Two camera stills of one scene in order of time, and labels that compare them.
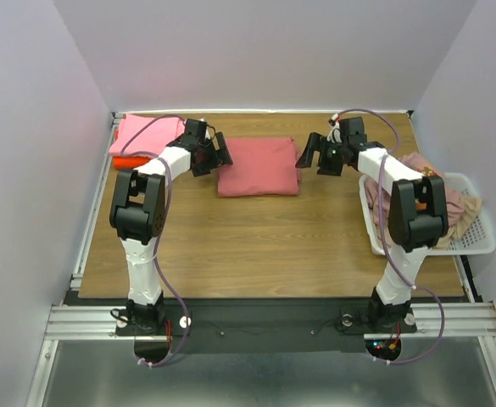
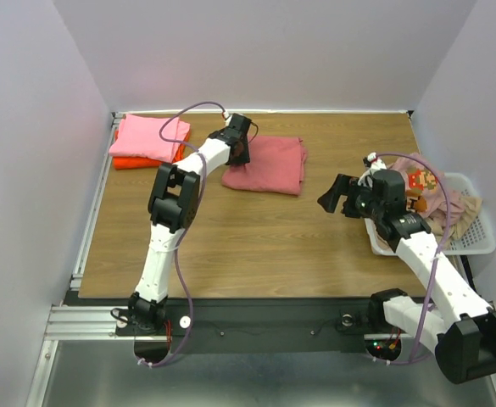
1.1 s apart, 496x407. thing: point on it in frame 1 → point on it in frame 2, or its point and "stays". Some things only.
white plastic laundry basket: (476, 238) stays
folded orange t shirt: (123, 163) stays
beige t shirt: (470, 207) stays
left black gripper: (225, 158) → (245, 158)
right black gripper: (319, 153) → (350, 199)
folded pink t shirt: (153, 138) stays
